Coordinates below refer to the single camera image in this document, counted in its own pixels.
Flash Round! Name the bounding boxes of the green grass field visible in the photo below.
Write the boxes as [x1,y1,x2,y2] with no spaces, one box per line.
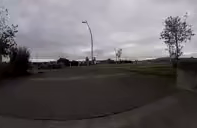
[125,57,197,93]

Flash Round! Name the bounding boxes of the distant low buildings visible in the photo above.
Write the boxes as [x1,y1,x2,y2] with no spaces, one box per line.
[32,56,81,68]

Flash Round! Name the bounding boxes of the small distant tree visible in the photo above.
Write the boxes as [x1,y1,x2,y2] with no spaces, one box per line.
[114,47,123,63]

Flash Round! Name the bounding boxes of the slender bare-trunk tree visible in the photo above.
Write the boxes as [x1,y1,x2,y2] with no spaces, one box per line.
[159,12,196,64]

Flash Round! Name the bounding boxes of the curved street lamp pole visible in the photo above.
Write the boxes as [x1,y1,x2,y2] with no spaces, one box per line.
[81,20,95,65]

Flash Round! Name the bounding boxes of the dark asphalt road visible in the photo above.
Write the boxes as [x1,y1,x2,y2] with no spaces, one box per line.
[0,63,179,121]

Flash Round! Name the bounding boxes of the dark bush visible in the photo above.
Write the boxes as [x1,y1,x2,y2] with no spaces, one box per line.
[9,45,32,75]

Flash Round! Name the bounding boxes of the pale paved strip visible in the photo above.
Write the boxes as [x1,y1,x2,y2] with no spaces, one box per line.
[0,91,197,128]

